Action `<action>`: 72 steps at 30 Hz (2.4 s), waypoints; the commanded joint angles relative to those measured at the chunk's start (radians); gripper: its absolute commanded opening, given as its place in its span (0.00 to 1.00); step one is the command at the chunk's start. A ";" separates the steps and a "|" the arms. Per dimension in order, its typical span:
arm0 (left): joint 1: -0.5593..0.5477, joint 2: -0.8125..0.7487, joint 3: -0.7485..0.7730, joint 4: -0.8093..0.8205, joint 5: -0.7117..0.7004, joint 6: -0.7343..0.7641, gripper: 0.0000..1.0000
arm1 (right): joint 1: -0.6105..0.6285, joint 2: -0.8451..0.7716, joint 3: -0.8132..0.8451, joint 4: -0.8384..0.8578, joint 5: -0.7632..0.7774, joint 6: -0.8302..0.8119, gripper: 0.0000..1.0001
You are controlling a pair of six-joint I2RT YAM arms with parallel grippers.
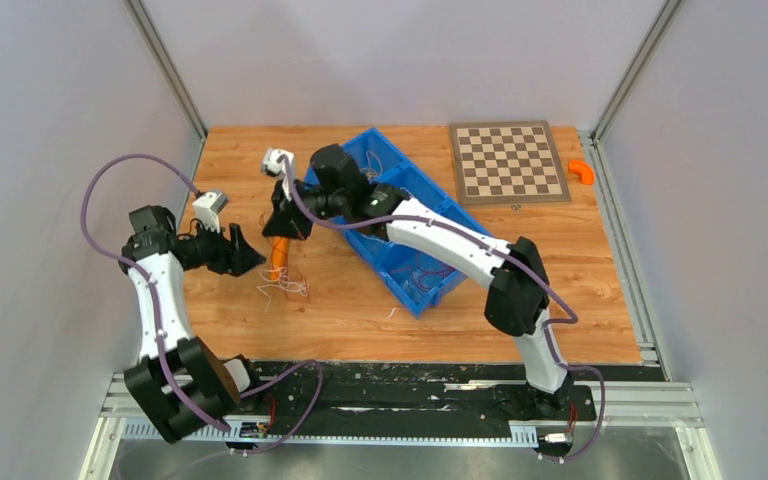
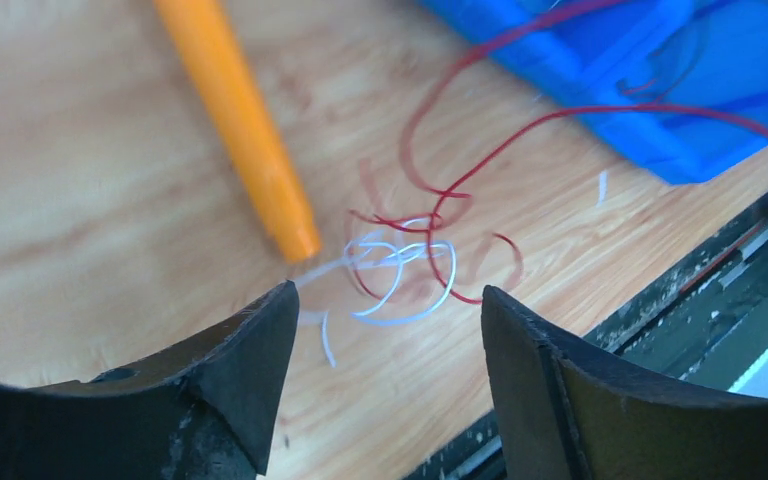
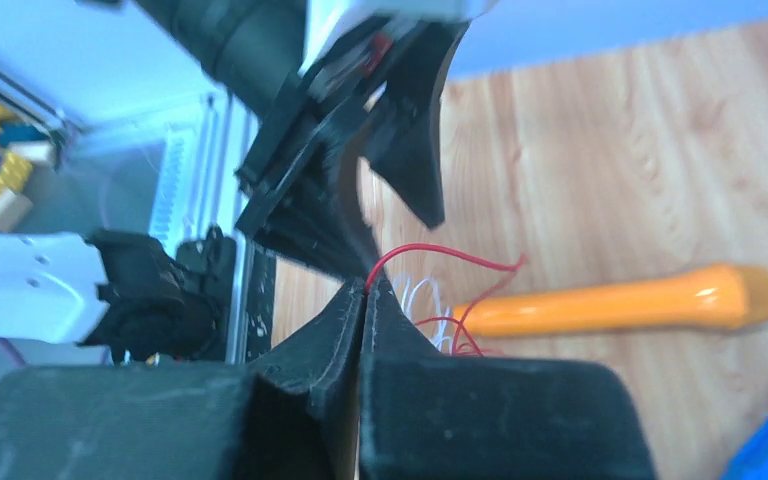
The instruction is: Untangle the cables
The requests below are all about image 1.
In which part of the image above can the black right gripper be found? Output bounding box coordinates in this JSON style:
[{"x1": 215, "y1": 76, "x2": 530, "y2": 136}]
[{"x1": 265, "y1": 174, "x2": 350, "y2": 241}]

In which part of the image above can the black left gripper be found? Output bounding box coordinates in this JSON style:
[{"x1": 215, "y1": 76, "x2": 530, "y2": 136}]
[{"x1": 180, "y1": 217, "x2": 266, "y2": 278}]

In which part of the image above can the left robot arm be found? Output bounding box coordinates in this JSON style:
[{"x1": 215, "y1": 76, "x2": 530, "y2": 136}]
[{"x1": 119, "y1": 205, "x2": 266, "y2": 444}]

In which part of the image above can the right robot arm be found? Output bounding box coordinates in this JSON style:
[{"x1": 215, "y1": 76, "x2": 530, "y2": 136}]
[{"x1": 261, "y1": 144, "x2": 571, "y2": 418}]

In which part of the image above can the orange cylindrical toy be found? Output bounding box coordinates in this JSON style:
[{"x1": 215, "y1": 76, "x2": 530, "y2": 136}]
[{"x1": 269, "y1": 237, "x2": 290, "y2": 283}]

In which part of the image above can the blue plastic compartment bin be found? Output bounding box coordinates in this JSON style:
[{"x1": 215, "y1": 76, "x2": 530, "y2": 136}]
[{"x1": 341, "y1": 128, "x2": 489, "y2": 318}]

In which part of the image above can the wooden chessboard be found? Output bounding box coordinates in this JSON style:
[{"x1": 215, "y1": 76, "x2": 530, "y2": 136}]
[{"x1": 449, "y1": 120, "x2": 571, "y2": 206}]

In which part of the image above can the orange curved piece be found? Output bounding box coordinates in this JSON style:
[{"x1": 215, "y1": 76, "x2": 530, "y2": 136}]
[{"x1": 568, "y1": 159, "x2": 595, "y2": 186}]

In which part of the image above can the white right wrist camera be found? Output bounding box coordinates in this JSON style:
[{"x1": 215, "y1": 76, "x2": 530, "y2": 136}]
[{"x1": 260, "y1": 148, "x2": 296, "y2": 200}]

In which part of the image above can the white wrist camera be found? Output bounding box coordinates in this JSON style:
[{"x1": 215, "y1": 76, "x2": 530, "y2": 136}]
[
  {"x1": 260, "y1": 148, "x2": 296, "y2": 200},
  {"x1": 191, "y1": 190, "x2": 229, "y2": 233}
]

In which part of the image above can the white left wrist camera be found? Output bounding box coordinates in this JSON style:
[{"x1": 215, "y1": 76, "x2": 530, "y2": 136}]
[{"x1": 191, "y1": 190, "x2": 229, "y2": 233}]

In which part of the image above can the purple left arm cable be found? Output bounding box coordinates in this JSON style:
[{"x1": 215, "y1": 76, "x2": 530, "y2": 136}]
[{"x1": 79, "y1": 153, "x2": 327, "y2": 458}]

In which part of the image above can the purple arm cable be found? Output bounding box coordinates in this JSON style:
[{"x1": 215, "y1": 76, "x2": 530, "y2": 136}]
[
  {"x1": 281, "y1": 155, "x2": 607, "y2": 463},
  {"x1": 79, "y1": 153, "x2": 327, "y2": 458}
]

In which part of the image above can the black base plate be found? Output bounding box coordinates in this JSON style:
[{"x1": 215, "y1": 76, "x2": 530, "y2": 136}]
[{"x1": 224, "y1": 358, "x2": 667, "y2": 442}]

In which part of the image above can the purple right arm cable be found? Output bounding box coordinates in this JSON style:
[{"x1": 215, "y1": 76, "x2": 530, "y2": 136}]
[{"x1": 281, "y1": 155, "x2": 607, "y2": 463}]

